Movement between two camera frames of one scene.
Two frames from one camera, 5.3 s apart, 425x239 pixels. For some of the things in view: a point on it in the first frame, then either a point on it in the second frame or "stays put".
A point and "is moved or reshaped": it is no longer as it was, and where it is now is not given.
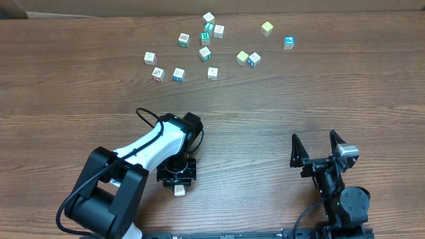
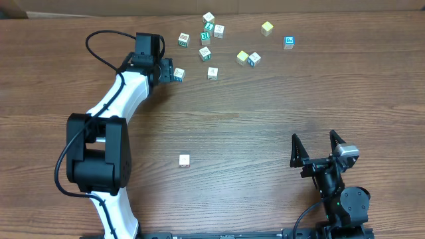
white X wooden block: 218,31 stays put
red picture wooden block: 179,190 is moved or reshaped
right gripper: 300,157 stays put
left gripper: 169,180 to 167,70
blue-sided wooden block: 254,59 stays put
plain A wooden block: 212,73 stays put
